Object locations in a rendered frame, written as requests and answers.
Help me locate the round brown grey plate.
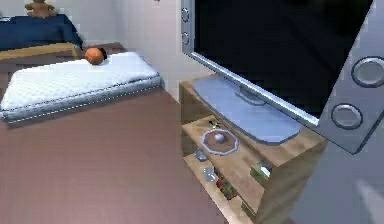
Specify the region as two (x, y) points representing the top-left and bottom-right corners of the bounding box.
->
(200, 128), (240, 157)

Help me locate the small grey object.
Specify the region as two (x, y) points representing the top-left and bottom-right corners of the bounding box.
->
(194, 148), (208, 163)

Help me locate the small grey cup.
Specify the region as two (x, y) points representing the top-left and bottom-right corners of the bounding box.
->
(203, 166), (218, 184)

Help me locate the colourful row of books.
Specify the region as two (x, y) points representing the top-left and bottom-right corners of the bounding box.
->
(214, 168), (239, 201)

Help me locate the small green white box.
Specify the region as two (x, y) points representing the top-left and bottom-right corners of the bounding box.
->
(249, 161), (273, 186)

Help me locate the grey flat television set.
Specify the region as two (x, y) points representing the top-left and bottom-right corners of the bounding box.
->
(180, 0), (384, 155)

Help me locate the wooden television stand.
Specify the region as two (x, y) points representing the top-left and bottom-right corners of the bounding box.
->
(178, 73), (329, 224)

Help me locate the orange basketball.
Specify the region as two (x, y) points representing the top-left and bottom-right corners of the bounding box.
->
(84, 47), (108, 66)

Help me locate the white floor mattress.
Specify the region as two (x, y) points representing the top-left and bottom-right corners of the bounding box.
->
(0, 51), (163, 124)

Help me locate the bed with blue cover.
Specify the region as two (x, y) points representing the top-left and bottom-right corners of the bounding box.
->
(0, 13), (84, 62)

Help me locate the brown teddy bear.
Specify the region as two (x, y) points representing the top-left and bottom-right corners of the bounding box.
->
(24, 0), (58, 19)

